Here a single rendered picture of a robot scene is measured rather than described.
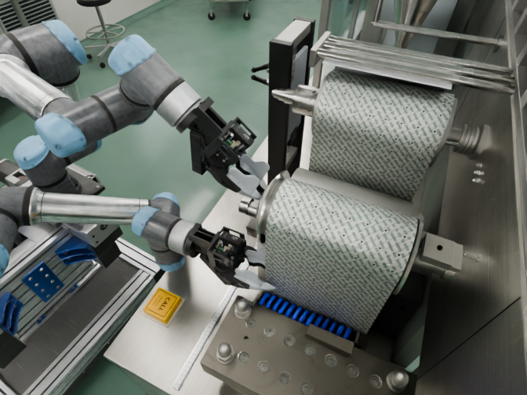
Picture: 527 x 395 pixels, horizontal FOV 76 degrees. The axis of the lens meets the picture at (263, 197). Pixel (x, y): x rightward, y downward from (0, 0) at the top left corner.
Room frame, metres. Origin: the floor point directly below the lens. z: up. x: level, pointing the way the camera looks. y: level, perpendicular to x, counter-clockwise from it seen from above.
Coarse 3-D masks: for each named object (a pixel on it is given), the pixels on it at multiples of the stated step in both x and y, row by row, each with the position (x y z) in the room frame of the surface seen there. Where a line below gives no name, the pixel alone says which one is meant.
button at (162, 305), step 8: (160, 288) 0.42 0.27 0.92; (152, 296) 0.40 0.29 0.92; (160, 296) 0.40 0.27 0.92; (168, 296) 0.40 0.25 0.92; (176, 296) 0.40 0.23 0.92; (152, 304) 0.38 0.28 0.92; (160, 304) 0.38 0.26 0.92; (168, 304) 0.38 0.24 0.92; (176, 304) 0.38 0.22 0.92; (144, 312) 0.36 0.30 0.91; (152, 312) 0.35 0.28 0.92; (160, 312) 0.35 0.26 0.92; (168, 312) 0.35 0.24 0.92; (160, 320) 0.34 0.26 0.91; (168, 320) 0.34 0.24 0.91
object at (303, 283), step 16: (272, 256) 0.36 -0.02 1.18; (288, 256) 0.34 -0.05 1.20; (272, 272) 0.36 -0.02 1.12; (288, 272) 0.34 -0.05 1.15; (304, 272) 0.33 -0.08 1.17; (320, 272) 0.32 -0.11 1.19; (288, 288) 0.34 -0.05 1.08; (304, 288) 0.32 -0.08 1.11; (320, 288) 0.31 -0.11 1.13; (336, 288) 0.30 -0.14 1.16; (352, 288) 0.29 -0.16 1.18; (368, 288) 0.28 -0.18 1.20; (304, 304) 0.32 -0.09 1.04; (320, 304) 0.31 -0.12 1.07; (336, 304) 0.30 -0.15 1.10; (352, 304) 0.28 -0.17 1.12; (368, 304) 0.27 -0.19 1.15; (336, 320) 0.29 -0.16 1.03; (352, 320) 0.28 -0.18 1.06; (368, 320) 0.27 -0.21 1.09
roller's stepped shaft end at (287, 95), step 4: (272, 92) 0.69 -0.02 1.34; (276, 92) 0.69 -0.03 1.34; (280, 92) 0.68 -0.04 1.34; (284, 92) 0.68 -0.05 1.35; (288, 92) 0.67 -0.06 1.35; (292, 92) 0.67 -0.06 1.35; (276, 96) 0.69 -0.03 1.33; (280, 96) 0.68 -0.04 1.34; (284, 96) 0.67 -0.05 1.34; (288, 96) 0.67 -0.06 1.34; (292, 96) 0.67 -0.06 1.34; (284, 100) 0.67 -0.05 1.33; (288, 100) 0.67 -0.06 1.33; (292, 100) 0.66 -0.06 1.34
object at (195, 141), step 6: (192, 138) 0.50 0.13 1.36; (198, 138) 0.49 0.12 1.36; (192, 144) 0.50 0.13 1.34; (198, 144) 0.49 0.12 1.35; (192, 150) 0.50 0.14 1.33; (198, 150) 0.50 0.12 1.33; (192, 156) 0.50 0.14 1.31; (198, 156) 0.50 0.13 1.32; (192, 162) 0.51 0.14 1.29; (198, 162) 0.50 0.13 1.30; (192, 168) 0.51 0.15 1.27; (198, 168) 0.50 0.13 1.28; (204, 168) 0.51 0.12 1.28
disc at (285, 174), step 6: (282, 174) 0.45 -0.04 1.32; (288, 174) 0.47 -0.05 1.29; (276, 180) 0.42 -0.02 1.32; (276, 186) 0.42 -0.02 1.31; (270, 192) 0.40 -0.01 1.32; (270, 198) 0.40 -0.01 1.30; (264, 204) 0.38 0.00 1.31; (264, 210) 0.38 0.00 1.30; (264, 216) 0.38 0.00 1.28; (258, 222) 0.36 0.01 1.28; (258, 228) 0.36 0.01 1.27; (258, 234) 0.36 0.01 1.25; (258, 240) 0.36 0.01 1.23; (264, 240) 0.38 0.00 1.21
